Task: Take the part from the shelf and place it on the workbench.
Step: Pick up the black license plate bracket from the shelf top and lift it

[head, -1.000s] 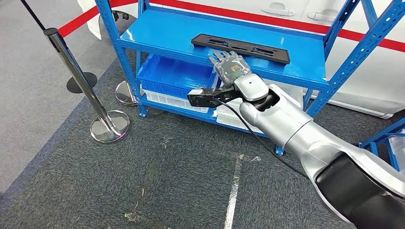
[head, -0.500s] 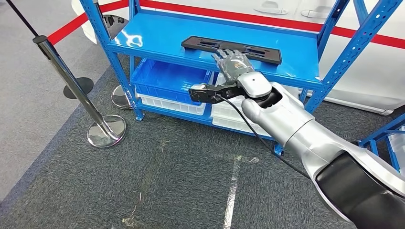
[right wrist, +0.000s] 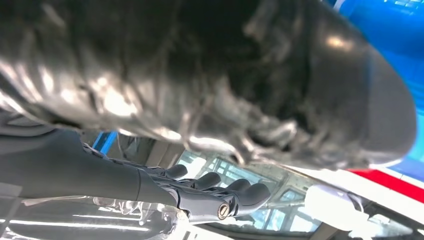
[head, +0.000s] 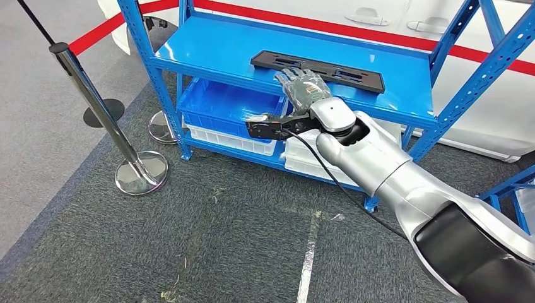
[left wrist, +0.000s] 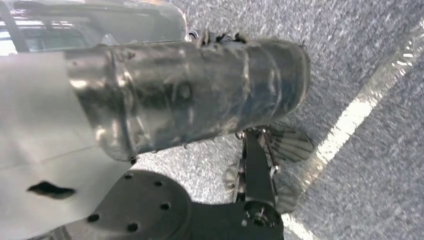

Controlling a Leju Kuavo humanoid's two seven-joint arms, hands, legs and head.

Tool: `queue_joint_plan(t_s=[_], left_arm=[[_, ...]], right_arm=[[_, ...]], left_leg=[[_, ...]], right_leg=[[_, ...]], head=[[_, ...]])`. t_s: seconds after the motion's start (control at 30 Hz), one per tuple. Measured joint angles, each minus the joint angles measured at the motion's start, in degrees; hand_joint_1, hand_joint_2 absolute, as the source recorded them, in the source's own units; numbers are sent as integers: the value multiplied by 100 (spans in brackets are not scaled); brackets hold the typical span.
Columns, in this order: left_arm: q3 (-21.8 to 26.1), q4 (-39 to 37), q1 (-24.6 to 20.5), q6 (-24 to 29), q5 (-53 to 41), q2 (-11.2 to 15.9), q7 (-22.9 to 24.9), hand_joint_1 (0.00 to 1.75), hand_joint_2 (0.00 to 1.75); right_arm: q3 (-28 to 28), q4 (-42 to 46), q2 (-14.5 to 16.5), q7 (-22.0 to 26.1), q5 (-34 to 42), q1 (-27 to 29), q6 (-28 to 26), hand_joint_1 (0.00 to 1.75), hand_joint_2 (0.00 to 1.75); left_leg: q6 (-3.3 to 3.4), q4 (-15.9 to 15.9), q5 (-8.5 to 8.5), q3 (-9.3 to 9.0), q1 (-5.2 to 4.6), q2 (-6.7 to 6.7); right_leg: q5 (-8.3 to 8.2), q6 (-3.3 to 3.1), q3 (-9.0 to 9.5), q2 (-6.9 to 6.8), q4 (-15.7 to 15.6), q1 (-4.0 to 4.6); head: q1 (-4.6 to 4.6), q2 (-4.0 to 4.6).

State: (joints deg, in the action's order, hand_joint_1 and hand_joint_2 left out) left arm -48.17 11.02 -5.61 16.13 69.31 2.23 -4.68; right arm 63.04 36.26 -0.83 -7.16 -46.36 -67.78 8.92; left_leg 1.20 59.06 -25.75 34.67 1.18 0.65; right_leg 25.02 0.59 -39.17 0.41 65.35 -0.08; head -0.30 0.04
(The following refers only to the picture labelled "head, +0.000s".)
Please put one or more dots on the long black plastic part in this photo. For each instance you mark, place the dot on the long black plastic part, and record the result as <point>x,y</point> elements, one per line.
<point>372,81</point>

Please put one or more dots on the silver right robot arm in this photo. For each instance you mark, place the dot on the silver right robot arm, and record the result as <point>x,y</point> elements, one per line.
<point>376,159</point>

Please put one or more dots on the blue metal shelf rack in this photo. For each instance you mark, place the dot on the blue metal shelf rack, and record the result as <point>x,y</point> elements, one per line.
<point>217,46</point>

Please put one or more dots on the blue wheeled shelf rack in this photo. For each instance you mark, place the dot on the blue wheeled shelf rack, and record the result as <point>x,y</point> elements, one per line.
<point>508,186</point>

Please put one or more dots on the white translucent plastic bin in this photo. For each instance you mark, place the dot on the white translucent plastic bin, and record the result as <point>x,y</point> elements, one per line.
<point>303,171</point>
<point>297,152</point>

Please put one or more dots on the blue plastic bin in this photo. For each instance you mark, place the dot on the blue plastic bin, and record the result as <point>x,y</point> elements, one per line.
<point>217,104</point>

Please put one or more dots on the red barrier belt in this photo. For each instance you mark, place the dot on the red barrier belt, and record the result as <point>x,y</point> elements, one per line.
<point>376,35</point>
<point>104,31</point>

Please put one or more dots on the small white plastic bin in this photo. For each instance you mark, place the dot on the small white plastic bin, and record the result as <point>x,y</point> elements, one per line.
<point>527,200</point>

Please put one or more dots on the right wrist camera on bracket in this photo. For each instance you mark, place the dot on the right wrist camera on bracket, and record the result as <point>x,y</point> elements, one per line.
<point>263,130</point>

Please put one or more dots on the chrome stanchion post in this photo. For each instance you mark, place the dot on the chrome stanchion post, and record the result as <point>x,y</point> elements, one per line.
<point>161,129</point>
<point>142,173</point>

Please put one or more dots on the thin black stanchion post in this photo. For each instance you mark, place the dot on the thin black stanchion post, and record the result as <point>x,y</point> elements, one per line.
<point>104,113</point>

